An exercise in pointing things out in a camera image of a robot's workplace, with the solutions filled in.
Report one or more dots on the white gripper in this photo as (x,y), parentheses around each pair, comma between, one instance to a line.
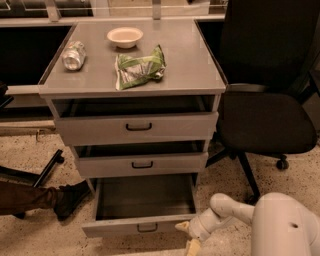
(199,227)

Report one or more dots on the black shoe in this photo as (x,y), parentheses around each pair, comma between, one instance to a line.
(69,197)

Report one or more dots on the green chip bag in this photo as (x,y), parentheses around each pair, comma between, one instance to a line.
(132,72)

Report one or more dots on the grey bottom drawer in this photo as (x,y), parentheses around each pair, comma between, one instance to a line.
(141,204)

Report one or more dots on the grey top drawer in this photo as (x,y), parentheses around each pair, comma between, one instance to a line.
(103,121)

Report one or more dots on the black office chair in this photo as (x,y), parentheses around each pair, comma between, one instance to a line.
(264,50)

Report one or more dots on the black chair base left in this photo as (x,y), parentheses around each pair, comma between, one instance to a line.
(36,179)

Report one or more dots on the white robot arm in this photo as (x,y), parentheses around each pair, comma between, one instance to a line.
(280,225)

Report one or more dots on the grey drawer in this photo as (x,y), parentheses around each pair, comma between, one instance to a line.
(141,204)
(103,121)
(140,159)

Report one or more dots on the white ceramic bowl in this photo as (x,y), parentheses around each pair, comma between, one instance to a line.
(124,37)

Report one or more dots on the grey middle drawer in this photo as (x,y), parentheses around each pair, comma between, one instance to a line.
(140,159)

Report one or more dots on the crushed silver can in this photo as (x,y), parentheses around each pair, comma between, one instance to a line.
(74,55)

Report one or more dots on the grey drawer cabinet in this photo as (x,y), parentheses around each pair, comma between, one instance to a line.
(190,69)

